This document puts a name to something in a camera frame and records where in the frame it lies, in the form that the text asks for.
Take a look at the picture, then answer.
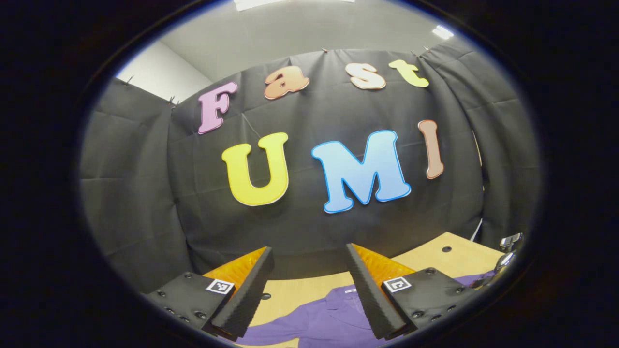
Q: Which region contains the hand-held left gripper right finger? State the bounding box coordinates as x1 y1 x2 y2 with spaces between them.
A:
345 243 479 340

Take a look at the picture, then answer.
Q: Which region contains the purple knit cardigan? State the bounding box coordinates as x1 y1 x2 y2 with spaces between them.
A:
236 271 496 348

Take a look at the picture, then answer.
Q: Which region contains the black backdrop cloth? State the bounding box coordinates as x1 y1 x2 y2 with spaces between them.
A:
79 36 541 293

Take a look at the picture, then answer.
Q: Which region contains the long ceiling light panel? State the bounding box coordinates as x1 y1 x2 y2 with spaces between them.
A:
235 0 356 11

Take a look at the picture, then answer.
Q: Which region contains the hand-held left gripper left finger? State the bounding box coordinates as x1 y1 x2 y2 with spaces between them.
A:
145 246 275 341

